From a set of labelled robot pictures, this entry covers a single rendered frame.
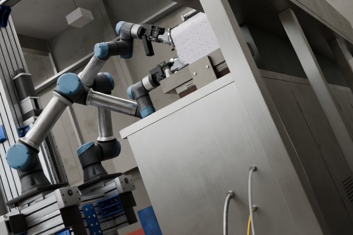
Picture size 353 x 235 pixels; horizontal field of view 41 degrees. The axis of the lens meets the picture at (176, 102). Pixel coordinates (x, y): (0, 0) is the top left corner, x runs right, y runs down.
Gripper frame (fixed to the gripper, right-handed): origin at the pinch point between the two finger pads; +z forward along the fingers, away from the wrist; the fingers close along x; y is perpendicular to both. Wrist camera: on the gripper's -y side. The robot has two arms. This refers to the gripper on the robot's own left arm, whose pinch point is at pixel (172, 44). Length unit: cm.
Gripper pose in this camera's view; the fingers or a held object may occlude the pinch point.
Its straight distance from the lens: 238.5
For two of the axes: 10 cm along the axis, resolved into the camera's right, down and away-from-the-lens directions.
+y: 2.3, -9.7, -1.2
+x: 5.0, 0.1, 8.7
